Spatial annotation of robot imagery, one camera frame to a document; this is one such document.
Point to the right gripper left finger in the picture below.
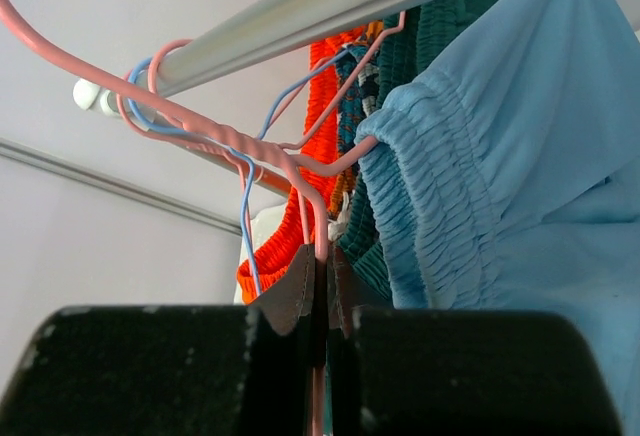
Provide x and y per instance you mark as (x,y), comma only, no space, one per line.
(171,369)

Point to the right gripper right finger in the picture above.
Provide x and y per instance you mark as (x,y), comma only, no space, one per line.
(437,372)

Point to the light blue shorts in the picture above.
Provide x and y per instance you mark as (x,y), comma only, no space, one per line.
(506,175)

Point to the orange shorts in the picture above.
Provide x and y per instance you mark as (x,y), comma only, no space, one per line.
(275,245)

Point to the pink hanger for orange shorts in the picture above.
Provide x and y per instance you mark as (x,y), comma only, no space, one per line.
(190,141)

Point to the blue hanger for patterned shorts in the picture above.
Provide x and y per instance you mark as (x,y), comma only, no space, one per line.
(247,177)

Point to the patterned navy white shorts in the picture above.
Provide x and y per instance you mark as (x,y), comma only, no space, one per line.
(354,106)

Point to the teal green shorts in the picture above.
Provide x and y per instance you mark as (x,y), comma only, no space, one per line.
(429,29)

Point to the silver clothes rack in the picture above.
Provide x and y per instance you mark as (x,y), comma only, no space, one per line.
(264,30)

